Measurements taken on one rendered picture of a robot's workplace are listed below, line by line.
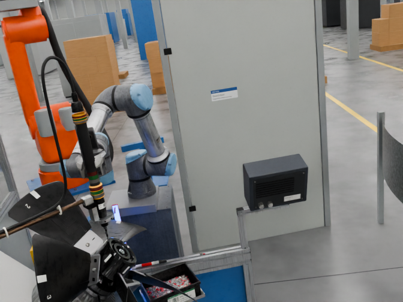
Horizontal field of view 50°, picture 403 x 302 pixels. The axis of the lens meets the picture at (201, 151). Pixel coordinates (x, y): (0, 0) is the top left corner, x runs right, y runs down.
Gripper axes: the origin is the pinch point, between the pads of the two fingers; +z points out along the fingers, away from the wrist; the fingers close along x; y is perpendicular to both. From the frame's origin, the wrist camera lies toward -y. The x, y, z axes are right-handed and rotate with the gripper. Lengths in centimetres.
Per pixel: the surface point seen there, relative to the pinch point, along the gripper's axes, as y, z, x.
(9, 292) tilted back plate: 31.4, 13.0, 29.0
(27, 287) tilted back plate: 34.9, 6.7, 26.1
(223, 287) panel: 84, -39, -41
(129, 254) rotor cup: 30.8, 5.8, -7.3
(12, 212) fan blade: 10.5, 1.7, 25.7
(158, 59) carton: 64, -926, -56
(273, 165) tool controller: 26, -37, -70
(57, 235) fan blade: 20.1, 3.5, 13.8
